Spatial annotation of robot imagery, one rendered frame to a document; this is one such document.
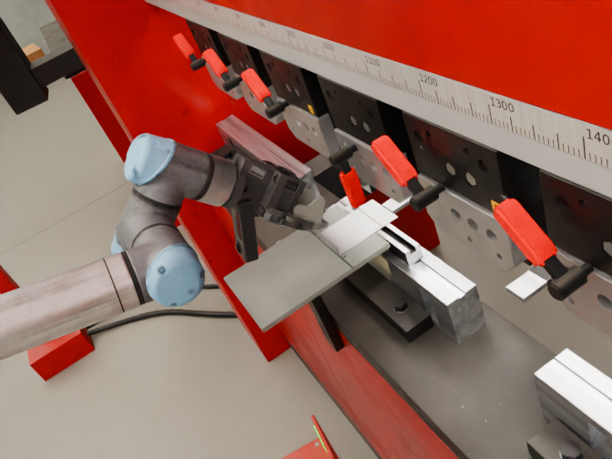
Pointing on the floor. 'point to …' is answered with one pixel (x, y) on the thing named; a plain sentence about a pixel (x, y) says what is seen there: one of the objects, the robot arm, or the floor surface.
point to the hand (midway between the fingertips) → (319, 226)
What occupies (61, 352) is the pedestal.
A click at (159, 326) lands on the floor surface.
